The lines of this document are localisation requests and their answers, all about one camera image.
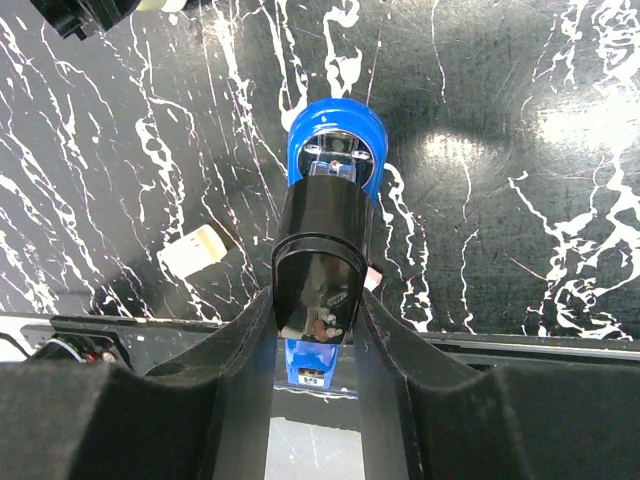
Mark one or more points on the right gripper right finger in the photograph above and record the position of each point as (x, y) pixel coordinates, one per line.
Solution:
(426, 415)

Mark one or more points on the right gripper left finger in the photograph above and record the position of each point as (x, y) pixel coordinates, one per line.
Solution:
(205, 414)

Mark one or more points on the blue black stapler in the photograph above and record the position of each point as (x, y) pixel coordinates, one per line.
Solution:
(336, 152)

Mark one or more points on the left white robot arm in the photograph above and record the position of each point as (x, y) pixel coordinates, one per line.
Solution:
(83, 18)

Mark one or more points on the brown staple box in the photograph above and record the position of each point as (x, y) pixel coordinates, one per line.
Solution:
(373, 279)

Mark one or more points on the white staple box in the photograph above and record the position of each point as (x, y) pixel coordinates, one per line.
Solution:
(192, 253)

